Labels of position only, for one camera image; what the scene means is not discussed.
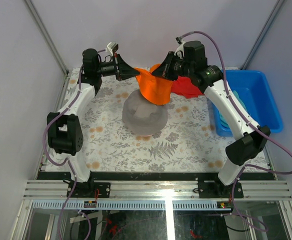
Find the floral patterned table mat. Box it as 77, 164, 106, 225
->
79, 76, 234, 172

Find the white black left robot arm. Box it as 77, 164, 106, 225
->
42, 42, 140, 198

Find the right aluminium corner post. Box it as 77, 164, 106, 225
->
239, 0, 287, 70

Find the white slotted cable duct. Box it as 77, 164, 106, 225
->
33, 200, 232, 211

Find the red cloth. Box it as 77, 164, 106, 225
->
171, 76, 203, 99

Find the pink bucket hat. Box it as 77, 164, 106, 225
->
137, 134, 153, 137

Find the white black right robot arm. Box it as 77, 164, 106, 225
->
152, 40, 271, 198

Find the teal bucket hat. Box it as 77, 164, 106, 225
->
219, 90, 247, 128

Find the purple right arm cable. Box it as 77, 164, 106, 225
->
175, 30, 292, 233

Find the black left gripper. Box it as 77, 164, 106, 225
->
93, 52, 138, 80

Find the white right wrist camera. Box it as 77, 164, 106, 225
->
174, 43, 184, 59

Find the orange hat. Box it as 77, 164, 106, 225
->
135, 63, 173, 106

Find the grey bucket hat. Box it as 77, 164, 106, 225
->
122, 89, 168, 135

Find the blue plastic bin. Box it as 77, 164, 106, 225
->
212, 69, 284, 137

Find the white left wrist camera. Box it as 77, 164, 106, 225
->
106, 42, 119, 55

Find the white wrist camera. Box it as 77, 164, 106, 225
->
174, 43, 184, 59
106, 42, 119, 55

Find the aluminium corner frame post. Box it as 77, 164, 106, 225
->
22, 0, 69, 75

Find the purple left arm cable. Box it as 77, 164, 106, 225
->
42, 48, 112, 240

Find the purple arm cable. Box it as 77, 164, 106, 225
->
42, 48, 112, 240
175, 30, 292, 233

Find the aluminium mounting rail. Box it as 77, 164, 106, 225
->
23, 179, 292, 201

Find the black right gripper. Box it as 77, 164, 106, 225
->
152, 51, 194, 81

